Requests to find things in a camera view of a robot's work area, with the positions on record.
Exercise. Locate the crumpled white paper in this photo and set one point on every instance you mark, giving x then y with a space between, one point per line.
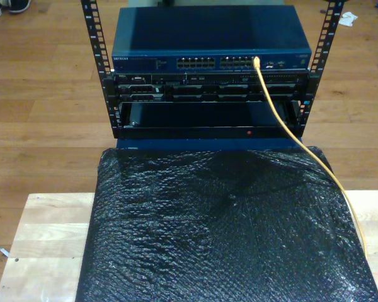
348 19

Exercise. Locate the blue network switch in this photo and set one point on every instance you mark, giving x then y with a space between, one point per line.
192 28

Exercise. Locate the black rack server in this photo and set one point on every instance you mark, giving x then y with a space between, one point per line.
182 88

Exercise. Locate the dark blue shoe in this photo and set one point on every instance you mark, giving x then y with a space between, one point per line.
20 5

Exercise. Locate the blue rack base unit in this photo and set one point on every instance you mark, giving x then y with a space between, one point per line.
176 144

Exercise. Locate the black bubble wrap mat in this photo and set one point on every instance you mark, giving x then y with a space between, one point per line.
176 236

